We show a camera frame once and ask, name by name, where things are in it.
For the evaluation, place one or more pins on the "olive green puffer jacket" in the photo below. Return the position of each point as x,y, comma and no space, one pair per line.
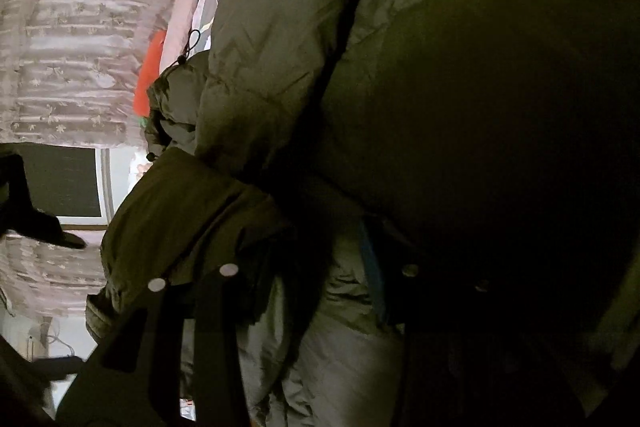
280,57

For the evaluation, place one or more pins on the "grey floral curtain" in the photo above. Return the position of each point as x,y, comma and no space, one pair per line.
75,32

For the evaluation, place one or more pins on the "black angular object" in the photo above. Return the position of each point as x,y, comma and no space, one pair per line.
22,207

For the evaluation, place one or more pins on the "dark window with white frame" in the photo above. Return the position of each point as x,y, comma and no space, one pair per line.
65,179

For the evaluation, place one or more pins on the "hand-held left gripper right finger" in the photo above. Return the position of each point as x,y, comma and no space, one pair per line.
373,268

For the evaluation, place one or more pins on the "orange red cloth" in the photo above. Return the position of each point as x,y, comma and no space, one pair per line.
146,79

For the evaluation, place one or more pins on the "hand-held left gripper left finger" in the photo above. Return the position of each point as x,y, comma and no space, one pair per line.
216,332

